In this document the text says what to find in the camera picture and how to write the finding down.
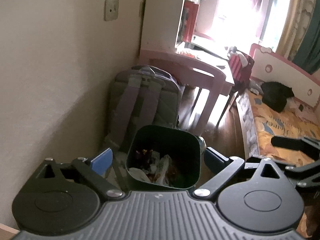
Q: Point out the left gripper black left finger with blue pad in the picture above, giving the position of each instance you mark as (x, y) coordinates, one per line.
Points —
(90, 173)

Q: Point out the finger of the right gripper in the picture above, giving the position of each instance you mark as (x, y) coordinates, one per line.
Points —
(308, 146)
(304, 176)

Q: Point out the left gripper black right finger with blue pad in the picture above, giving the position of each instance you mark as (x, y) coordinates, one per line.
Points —
(225, 170)

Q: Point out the white purple snack wrapper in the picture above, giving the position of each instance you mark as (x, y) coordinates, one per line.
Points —
(159, 171)

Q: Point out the dark green trash bin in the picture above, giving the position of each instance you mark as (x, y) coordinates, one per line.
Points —
(185, 150)

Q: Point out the black bag on bed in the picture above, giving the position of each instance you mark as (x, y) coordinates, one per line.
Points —
(275, 95)

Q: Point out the grey purple backpack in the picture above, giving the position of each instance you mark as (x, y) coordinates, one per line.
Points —
(140, 96)

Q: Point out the pink white headboard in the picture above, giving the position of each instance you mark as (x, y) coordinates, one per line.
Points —
(269, 66)

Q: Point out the pink desk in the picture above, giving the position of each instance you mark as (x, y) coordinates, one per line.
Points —
(193, 72)

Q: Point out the red striped cloth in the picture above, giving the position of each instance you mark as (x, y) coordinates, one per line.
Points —
(241, 66)

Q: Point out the green yellow curtain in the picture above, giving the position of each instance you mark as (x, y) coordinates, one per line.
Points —
(299, 42)

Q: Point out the white bookshelf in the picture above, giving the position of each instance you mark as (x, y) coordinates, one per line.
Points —
(162, 20)

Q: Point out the white wall socket plate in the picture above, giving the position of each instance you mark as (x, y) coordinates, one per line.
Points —
(111, 10)

